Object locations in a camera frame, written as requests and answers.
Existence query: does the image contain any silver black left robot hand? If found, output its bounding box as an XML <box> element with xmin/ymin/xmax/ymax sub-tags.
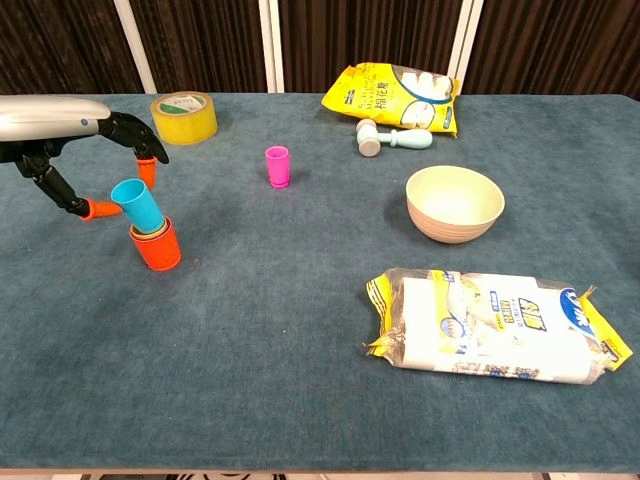
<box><xmin>0</xmin><ymin>94</ymin><xmax>170</xmax><ymax>223</ymax></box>

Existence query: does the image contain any teal table cloth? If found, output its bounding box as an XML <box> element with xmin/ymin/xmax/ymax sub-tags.
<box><xmin>0</xmin><ymin>92</ymin><xmax>640</xmax><ymax>474</ymax></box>

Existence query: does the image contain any yellow white clear food pack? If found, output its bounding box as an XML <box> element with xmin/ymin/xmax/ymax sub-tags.
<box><xmin>362</xmin><ymin>267</ymin><xmax>633</xmax><ymax>386</ymax></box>

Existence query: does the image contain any cyan plastic cup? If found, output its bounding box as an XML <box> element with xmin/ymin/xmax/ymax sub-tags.
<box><xmin>110</xmin><ymin>178</ymin><xmax>166</xmax><ymax>235</ymax></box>

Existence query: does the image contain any small pink plastic cup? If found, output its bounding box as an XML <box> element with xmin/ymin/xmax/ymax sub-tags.
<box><xmin>264</xmin><ymin>145</ymin><xmax>291</xmax><ymax>190</ymax></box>

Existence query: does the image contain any yellow marshmallow bag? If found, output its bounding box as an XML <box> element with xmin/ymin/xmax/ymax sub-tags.
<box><xmin>320</xmin><ymin>61</ymin><xmax>460</xmax><ymax>140</ymax></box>

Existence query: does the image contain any dark brown divider panel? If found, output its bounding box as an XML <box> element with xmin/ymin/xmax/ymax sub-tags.
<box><xmin>0</xmin><ymin>0</ymin><xmax>145</xmax><ymax>97</ymax></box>
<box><xmin>464</xmin><ymin>0</ymin><xmax>640</xmax><ymax>101</ymax></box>
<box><xmin>129</xmin><ymin>0</ymin><xmax>274</xmax><ymax>94</ymax></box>
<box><xmin>277</xmin><ymin>0</ymin><xmax>466</xmax><ymax>94</ymax></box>

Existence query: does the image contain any white divider frame post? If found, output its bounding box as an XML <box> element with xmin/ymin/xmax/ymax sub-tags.
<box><xmin>257</xmin><ymin>0</ymin><xmax>286</xmax><ymax>94</ymax></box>
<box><xmin>113</xmin><ymin>0</ymin><xmax>157</xmax><ymax>95</ymax></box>
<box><xmin>447</xmin><ymin>0</ymin><xmax>485</xmax><ymax>92</ymax></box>

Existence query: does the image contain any yellowish packing tape roll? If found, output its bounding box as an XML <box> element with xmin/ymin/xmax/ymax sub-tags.
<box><xmin>150</xmin><ymin>91</ymin><xmax>219</xmax><ymax>146</ymax></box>

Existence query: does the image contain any large orange plastic cup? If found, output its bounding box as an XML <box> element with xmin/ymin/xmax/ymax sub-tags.
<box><xmin>128</xmin><ymin>215</ymin><xmax>183</xmax><ymax>272</ymax></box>

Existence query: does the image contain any pale blue toy hammer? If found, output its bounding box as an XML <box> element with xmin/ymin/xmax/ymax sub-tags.
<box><xmin>355</xmin><ymin>118</ymin><xmax>434</xmax><ymax>158</ymax></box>

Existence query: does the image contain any beige bowl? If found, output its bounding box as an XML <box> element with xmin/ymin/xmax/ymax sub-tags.
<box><xmin>405</xmin><ymin>165</ymin><xmax>506</xmax><ymax>245</ymax></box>

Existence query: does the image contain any yellow plastic cup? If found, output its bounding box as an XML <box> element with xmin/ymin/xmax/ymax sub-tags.
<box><xmin>130</xmin><ymin>222</ymin><xmax>170</xmax><ymax>241</ymax></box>

